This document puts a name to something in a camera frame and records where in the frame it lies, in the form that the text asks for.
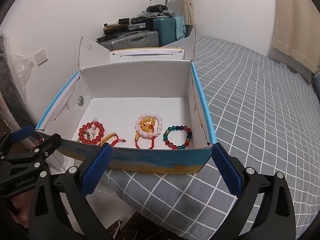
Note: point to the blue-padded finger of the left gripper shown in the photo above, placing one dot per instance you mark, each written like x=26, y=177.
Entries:
x=21, y=134

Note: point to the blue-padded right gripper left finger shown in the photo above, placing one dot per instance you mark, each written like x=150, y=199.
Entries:
x=47, y=216

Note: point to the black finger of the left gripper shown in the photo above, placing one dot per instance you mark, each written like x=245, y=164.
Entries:
x=48, y=142

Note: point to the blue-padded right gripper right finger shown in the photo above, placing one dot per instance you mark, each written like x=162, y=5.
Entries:
x=275, y=218

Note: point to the blue yellow cardboard box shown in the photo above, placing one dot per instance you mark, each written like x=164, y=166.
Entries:
x=151, y=97

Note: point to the person's hand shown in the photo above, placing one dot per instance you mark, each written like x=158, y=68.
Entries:
x=22, y=203

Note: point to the clear plastic bag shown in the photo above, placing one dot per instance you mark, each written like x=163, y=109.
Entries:
x=22, y=67

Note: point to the grey checked bed sheet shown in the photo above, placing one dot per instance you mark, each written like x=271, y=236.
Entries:
x=265, y=115

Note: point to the blue patterned folded duvet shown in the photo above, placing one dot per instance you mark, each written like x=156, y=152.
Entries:
x=316, y=84

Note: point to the grey suitcase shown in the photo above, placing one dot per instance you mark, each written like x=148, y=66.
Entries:
x=137, y=39

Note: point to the pile of dark gadgets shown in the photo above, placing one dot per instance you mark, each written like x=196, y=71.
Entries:
x=142, y=21

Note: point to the teal suitcase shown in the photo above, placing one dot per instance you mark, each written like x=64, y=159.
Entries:
x=166, y=29

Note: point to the teal cloth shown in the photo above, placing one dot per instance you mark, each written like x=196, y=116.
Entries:
x=180, y=27

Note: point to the beige window curtain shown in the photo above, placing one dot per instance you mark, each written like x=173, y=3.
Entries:
x=296, y=32

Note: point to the tied beige curtain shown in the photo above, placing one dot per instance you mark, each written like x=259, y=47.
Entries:
x=188, y=14

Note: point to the white wall socket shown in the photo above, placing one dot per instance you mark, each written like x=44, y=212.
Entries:
x=41, y=56

